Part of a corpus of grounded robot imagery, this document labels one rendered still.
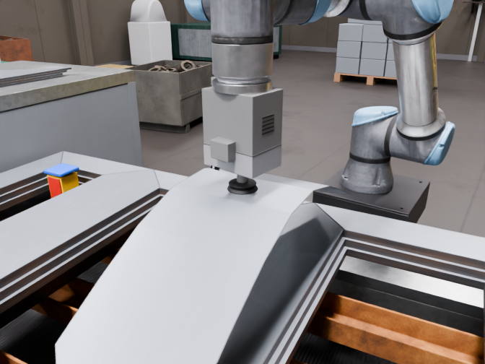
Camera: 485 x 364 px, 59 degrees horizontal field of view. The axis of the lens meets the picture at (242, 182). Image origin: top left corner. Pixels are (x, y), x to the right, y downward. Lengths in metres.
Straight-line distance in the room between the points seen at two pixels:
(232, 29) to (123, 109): 1.12
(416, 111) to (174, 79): 3.51
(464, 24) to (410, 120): 10.89
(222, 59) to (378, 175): 0.82
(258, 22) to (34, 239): 0.59
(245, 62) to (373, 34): 7.14
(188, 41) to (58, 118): 8.79
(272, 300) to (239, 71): 0.34
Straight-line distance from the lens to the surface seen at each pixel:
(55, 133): 1.40
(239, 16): 0.50
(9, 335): 1.19
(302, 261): 0.75
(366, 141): 1.22
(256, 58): 0.51
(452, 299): 1.05
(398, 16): 0.93
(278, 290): 0.68
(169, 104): 4.48
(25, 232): 0.92
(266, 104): 0.53
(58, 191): 1.15
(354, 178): 1.25
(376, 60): 7.64
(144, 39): 9.42
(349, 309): 0.92
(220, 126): 0.55
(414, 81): 1.04
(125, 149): 1.62
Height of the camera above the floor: 1.27
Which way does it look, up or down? 23 degrees down
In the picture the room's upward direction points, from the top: straight up
